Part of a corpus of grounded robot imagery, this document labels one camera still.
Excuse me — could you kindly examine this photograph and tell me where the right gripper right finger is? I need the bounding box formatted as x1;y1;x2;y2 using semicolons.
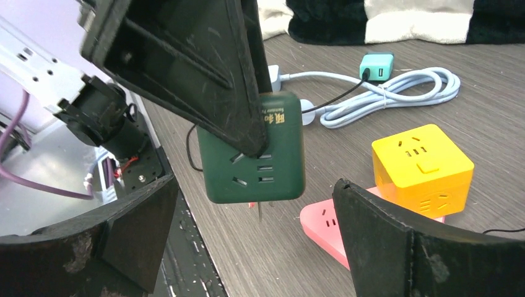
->
332;179;524;296

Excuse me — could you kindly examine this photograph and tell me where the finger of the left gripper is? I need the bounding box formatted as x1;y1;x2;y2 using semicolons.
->
80;0;268;157
241;0;272;93

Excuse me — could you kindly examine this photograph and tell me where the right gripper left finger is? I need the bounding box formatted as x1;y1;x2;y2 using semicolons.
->
1;174;179;296

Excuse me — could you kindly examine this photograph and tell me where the yellow cube socket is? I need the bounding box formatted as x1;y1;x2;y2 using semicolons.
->
371;124;475;219

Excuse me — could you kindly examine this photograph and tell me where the dark green cube socket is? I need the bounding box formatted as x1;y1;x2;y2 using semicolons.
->
196;92;306;204

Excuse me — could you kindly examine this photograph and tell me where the black power adapter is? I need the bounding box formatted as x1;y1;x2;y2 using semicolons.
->
482;228;525;235

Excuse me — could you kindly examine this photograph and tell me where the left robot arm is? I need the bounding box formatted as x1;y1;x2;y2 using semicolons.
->
1;1;272;159

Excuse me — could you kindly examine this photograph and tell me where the black white checkered pillow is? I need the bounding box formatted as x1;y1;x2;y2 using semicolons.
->
257;0;524;46

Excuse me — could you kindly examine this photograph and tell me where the pink triangular power strip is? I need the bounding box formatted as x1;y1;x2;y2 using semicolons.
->
299;186;446;272

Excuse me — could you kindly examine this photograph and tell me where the teal usb charger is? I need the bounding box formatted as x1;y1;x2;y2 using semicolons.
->
358;52;394;82

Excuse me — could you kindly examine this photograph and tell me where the light blue power strip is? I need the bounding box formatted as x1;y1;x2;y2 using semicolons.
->
267;64;462;129

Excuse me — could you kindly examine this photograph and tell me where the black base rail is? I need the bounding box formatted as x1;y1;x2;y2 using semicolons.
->
119;114;228;297

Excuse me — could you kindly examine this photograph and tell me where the black usb cable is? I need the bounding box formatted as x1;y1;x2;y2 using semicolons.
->
185;69;372;173

